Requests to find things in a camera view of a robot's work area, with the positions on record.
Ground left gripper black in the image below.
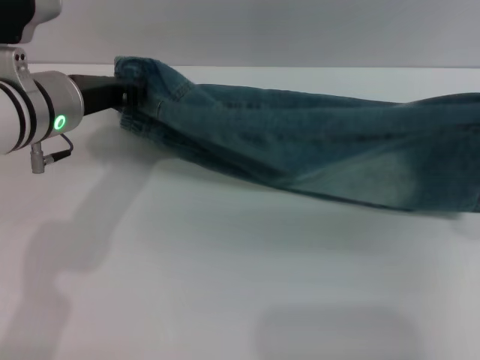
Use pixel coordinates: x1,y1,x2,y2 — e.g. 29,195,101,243
67,73,146,118

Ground left wrist camera black silver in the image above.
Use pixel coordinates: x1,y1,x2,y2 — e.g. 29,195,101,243
0,0,63,47

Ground left arm cable with plug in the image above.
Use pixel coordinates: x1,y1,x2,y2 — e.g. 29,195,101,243
29,133,75,175

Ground silver left camera mount bracket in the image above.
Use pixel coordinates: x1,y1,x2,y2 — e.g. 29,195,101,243
0,44,32,89

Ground blue denim shorts with embroidery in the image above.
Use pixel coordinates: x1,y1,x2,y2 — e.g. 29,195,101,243
112,55,480,215

